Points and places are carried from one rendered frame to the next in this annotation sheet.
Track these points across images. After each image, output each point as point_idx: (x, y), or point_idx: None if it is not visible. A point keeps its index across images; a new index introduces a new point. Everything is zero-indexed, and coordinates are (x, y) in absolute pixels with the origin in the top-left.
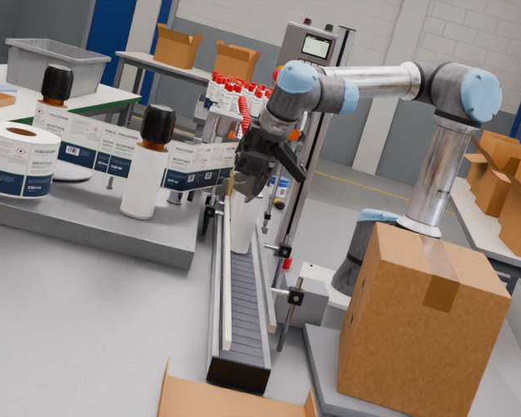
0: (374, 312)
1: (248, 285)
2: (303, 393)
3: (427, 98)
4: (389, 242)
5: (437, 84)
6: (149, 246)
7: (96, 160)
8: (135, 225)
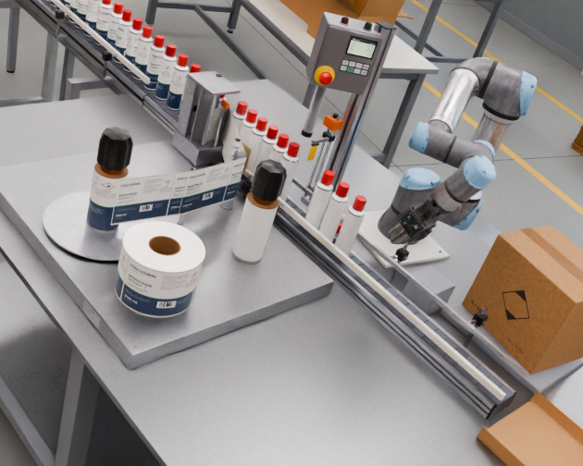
0: (563, 329)
1: (401, 300)
2: (514, 385)
3: (476, 94)
4: (542, 266)
5: (493, 90)
6: (305, 295)
7: (168, 207)
8: (272, 275)
